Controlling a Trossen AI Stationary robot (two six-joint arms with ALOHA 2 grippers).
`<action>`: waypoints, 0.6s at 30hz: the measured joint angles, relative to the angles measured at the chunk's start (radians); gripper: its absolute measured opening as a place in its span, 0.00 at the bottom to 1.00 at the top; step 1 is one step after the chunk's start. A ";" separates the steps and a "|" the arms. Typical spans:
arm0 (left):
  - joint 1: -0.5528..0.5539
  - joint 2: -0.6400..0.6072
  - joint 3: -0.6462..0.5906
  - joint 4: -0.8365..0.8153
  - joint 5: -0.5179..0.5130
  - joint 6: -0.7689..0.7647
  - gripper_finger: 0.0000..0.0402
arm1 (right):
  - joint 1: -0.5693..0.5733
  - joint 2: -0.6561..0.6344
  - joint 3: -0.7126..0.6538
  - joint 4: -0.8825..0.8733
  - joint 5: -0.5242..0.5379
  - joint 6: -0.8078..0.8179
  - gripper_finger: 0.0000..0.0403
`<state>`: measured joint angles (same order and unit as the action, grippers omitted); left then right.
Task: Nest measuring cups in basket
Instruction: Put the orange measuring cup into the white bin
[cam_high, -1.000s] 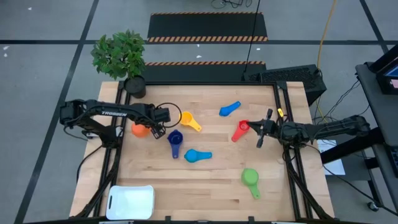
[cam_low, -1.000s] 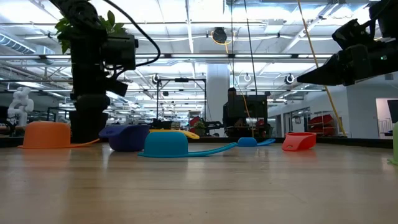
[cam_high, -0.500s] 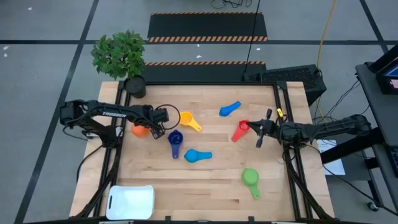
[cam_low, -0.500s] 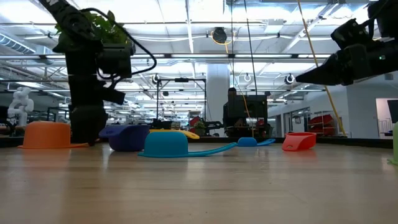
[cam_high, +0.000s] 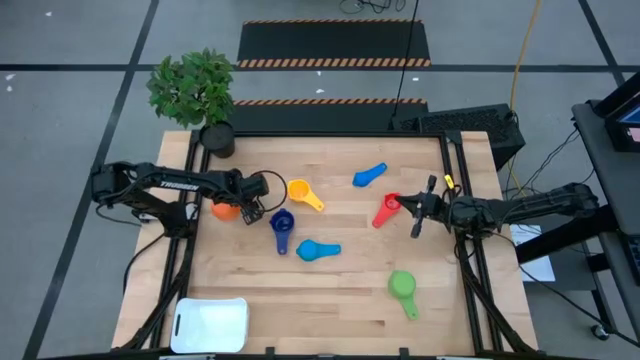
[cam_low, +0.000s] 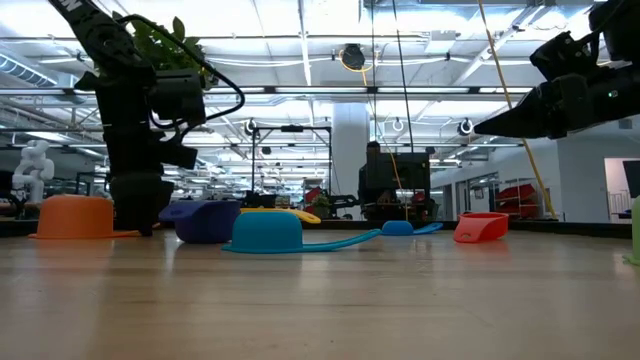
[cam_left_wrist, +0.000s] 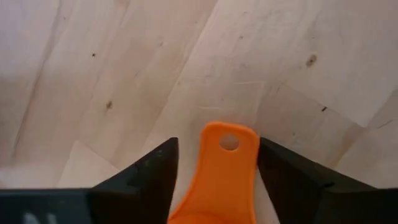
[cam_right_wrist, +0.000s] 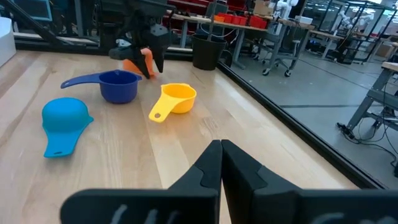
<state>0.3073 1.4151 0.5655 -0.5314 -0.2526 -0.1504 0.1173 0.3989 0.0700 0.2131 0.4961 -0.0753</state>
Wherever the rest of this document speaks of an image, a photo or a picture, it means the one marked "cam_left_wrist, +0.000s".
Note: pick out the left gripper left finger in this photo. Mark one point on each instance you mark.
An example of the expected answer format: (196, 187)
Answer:
(140, 193)

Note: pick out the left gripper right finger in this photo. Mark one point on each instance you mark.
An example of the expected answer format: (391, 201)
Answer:
(311, 199)

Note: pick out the orange measuring cup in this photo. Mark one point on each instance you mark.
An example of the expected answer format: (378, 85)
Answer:
(224, 180)

